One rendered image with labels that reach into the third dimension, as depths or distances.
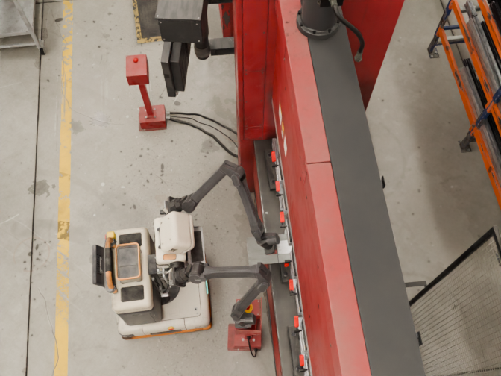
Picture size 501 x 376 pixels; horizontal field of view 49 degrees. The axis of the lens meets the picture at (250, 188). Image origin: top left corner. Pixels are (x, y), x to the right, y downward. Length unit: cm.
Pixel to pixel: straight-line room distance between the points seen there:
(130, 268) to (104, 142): 177
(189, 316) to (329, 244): 215
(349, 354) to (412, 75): 387
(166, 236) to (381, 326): 148
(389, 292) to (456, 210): 291
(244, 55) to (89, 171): 226
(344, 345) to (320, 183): 61
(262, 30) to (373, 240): 136
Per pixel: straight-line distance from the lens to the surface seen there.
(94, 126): 512
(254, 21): 288
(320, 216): 206
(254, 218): 311
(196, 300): 404
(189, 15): 308
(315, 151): 218
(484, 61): 475
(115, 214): 467
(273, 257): 336
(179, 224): 305
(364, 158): 220
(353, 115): 229
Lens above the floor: 419
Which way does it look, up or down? 65 degrees down
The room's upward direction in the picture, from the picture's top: straight up
